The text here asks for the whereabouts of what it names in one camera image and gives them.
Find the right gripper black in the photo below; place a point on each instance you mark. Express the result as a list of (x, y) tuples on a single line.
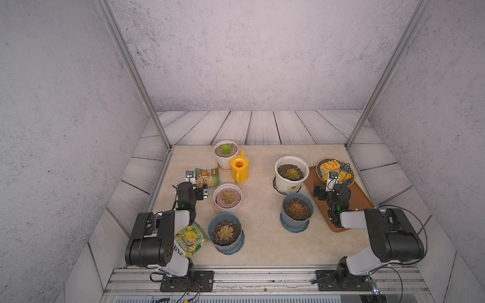
[(323, 192)]

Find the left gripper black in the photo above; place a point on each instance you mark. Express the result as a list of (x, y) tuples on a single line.
[(199, 194)]

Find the small white pot pink-green succulent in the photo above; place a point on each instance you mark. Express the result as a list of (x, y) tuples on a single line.
[(227, 199)]

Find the blue pot red succulent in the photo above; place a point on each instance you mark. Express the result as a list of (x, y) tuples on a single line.
[(295, 212)]

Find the white pot bright green succulent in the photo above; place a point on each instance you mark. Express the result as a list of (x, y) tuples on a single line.
[(225, 151)]

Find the yellow watering can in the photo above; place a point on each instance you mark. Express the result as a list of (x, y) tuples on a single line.
[(240, 168)]

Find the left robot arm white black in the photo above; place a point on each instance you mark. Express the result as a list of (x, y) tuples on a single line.
[(166, 240)]

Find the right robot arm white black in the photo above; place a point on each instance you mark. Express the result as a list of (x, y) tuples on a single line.
[(392, 238)]

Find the large white round pot succulent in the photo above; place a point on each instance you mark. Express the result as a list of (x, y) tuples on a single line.
[(290, 173)]

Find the brown tray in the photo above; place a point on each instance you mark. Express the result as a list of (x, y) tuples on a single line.
[(359, 200)]

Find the yellow bread roll lower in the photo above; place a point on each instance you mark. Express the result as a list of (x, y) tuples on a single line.
[(342, 176)]

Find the yellow bread roll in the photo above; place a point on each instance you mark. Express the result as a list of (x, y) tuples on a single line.
[(342, 176), (330, 165)]

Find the green orange snack packet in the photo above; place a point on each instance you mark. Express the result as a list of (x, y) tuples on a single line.
[(210, 177)]

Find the yellow bread roll upper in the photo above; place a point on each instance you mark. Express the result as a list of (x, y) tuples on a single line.
[(330, 165)]

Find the blue patterned plate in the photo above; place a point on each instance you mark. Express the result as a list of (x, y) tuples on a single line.
[(344, 170)]

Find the green yellow candy bag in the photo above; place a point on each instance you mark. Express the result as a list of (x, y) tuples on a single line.
[(189, 240)]

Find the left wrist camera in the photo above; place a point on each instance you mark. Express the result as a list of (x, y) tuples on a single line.
[(190, 176)]

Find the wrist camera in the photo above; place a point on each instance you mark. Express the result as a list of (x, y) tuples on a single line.
[(332, 180), (190, 176)]

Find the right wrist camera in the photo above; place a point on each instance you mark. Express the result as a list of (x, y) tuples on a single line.
[(332, 180)]

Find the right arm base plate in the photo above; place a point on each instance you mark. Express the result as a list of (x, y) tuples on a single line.
[(331, 281)]

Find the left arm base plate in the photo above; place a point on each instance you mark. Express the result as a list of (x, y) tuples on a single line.
[(194, 281)]

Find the front aluminium rail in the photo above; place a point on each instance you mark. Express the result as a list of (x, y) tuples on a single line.
[(267, 284)]

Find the right aluminium frame post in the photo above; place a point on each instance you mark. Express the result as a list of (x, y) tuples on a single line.
[(399, 50)]

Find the aluminium frame post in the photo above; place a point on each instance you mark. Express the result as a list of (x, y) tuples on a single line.
[(123, 50), (399, 50)]

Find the left aluminium frame post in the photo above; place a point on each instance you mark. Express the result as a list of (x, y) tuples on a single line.
[(123, 50)]

